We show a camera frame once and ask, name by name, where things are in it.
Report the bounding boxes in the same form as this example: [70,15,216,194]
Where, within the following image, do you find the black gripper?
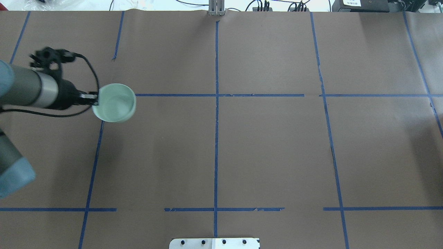
[52,79,99,110]

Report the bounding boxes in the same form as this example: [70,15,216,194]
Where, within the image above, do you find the pale green ceramic bowl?
[92,83,137,123]

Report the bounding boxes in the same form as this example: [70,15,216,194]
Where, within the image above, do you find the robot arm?
[0,61,99,198]

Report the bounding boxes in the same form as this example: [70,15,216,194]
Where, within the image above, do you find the black device with label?
[331,0,389,13]

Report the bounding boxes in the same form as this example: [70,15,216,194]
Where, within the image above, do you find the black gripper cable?
[0,54,100,118]

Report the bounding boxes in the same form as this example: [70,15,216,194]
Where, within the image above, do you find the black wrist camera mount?
[29,47,76,80]

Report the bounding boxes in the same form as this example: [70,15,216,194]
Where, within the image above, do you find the grey metal camera post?
[208,0,226,16]

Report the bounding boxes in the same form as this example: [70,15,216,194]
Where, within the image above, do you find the black cable hub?
[249,0,273,12]
[287,1,308,12]

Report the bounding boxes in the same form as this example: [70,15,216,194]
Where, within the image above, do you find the white metal base plate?
[168,238,261,249]

